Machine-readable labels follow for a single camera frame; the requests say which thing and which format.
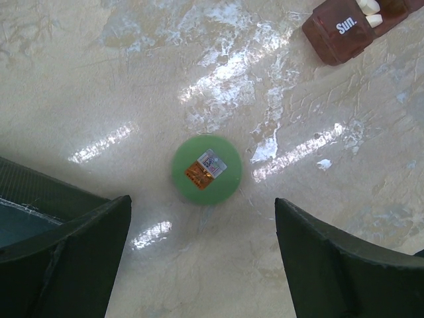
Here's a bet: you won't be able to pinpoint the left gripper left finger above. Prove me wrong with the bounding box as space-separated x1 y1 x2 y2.
1 195 132 317

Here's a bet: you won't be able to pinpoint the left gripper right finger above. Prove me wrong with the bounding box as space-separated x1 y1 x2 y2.
275 198 423 317

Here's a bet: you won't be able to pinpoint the green bottle cap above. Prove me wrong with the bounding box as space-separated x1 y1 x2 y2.
171 134 242 205

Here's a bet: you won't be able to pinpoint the red weekly pill organizer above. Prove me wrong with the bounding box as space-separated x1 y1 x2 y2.
302 0 423 66

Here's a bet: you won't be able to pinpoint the white pills in organizer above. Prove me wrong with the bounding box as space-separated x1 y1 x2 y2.
356 0 383 28

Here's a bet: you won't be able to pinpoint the black product box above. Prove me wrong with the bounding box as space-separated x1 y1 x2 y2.
1 158 109 248

